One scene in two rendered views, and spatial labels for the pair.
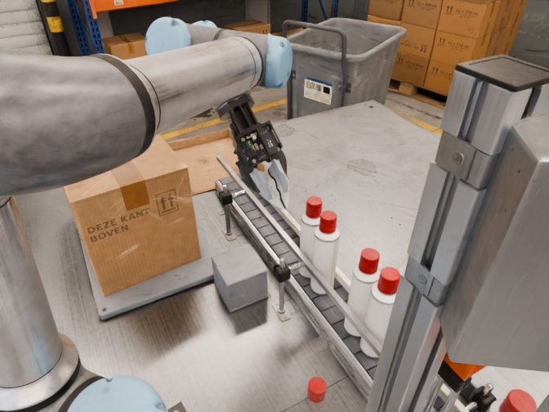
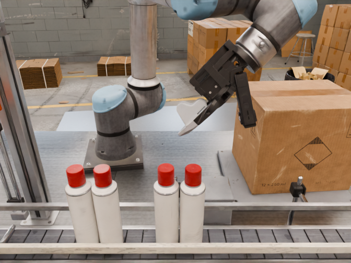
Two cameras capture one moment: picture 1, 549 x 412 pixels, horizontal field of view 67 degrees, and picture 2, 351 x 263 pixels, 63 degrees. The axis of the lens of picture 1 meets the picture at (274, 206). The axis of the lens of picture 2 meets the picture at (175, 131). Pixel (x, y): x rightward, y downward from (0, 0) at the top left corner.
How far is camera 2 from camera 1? 102 cm
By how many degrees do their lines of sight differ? 93
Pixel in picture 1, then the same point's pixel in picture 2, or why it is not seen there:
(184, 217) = (255, 147)
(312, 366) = not seen: hidden behind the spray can
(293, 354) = (135, 218)
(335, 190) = not seen: outside the picture
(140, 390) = (112, 95)
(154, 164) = (273, 101)
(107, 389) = (119, 90)
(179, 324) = not seen: hidden behind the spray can
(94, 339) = (206, 151)
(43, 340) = (133, 63)
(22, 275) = (132, 33)
